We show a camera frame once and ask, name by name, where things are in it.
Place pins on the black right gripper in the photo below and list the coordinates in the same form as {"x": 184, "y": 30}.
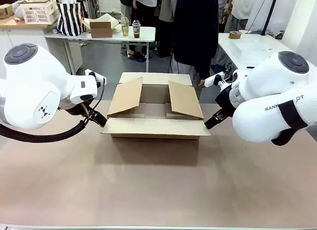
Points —
{"x": 225, "y": 101}

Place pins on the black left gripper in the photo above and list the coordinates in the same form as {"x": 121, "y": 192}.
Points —
{"x": 74, "y": 109}

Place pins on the large cardboard box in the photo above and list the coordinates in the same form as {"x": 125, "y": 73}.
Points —
{"x": 153, "y": 128}

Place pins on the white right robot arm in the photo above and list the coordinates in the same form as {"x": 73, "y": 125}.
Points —
{"x": 260, "y": 121}

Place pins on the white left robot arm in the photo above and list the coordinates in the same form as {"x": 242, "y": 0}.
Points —
{"x": 29, "y": 86}

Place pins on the small open cardboard box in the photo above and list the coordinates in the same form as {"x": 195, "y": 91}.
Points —
{"x": 100, "y": 29}

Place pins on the person's hand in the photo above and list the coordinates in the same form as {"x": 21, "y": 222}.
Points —
{"x": 201, "y": 83}

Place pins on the white side table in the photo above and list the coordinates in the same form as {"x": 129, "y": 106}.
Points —
{"x": 247, "y": 49}

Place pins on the brown tape roll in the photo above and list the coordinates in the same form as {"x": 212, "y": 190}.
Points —
{"x": 235, "y": 35}

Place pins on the person in dark coat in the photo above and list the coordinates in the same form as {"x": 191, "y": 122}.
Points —
{"x": 195, "y": 29}

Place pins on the plastic cup yellow drink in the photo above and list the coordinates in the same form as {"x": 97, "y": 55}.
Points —
{"x": 125, "y": 29}

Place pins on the plastic cup brown drink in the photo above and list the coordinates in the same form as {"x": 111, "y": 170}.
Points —
{"x": 136, "y": 31}

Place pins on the white table with legs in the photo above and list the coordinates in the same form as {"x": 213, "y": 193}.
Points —
{"x": 146, "y": 33}

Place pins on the black white striped bag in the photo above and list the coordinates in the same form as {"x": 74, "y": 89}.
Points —
{"x": 70, "y": 19}

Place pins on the white cabinet wooden top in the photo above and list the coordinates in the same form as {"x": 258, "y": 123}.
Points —
{"x": 24, "y": 34}

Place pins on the person in black trousers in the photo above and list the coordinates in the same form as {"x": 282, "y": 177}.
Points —
{"x": 146, "y": 14}

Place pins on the person in white shirt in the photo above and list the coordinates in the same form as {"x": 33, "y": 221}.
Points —
{"x": 244, "y": 5}

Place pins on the person in grey jacket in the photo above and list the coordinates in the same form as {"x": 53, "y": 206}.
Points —
{"x": 166, "y": 7}

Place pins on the white plastic basket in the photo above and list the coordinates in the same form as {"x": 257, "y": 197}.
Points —
{"x": 37, "y": 13}

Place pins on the black stand pole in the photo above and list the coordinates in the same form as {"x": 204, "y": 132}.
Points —
{"x": 271, "y": 10}

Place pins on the white board panel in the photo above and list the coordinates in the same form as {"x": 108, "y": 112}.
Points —
{"x": 304, "y": 24}

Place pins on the brown cardboard carton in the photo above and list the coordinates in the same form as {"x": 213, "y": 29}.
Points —
{"x": 5, "y": 11}

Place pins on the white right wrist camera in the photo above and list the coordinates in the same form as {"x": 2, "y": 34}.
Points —
{"x": 210, "y": 81}

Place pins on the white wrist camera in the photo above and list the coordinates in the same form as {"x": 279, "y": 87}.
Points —
{"x": 210, "y": 81}
{"x": 89, "y": 73}

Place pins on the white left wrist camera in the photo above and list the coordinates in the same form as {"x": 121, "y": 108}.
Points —
{"x": 89, "y": 73}

